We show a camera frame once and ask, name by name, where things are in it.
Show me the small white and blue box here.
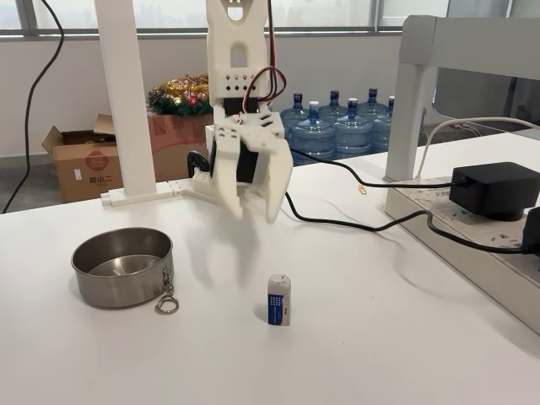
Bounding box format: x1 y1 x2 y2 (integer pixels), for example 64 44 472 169
266 273 293 327

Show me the red cardboard box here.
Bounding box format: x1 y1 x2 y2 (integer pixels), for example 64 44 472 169
147 113 216 181

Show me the open brown cardboard box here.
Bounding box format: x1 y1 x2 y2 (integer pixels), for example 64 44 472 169
40 112 126 203

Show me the metal bowl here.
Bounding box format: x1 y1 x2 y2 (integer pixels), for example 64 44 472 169
70 227 176 310

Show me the black table clamp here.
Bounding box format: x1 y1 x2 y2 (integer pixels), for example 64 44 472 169
186 150 212 178

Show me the green gold tinsel wreath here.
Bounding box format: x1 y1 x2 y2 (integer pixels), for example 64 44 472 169
146 73 214 118

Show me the grey desk shelf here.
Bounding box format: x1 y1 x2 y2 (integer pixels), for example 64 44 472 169
384 14 540 183

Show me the black power adapter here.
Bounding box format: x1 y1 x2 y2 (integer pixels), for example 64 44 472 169
448 161 536 223

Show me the white power strip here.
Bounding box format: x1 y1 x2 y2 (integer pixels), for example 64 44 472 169
386 185 540 334

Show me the black power cable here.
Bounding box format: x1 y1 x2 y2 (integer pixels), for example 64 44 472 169
284 189 528 255

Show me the red white black servo cable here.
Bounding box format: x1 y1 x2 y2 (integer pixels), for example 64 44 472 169
242 0 288 115

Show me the white camera stand post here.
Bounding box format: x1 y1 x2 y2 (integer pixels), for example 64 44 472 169
93 0 191 208

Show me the black adapter cable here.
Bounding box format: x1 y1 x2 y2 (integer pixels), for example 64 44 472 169
289 147 465 189

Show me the metal key ring clip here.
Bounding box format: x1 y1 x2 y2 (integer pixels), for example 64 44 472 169
154 266 180 316

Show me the hanging black cable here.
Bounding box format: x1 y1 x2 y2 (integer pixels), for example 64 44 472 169
0 0 66 214

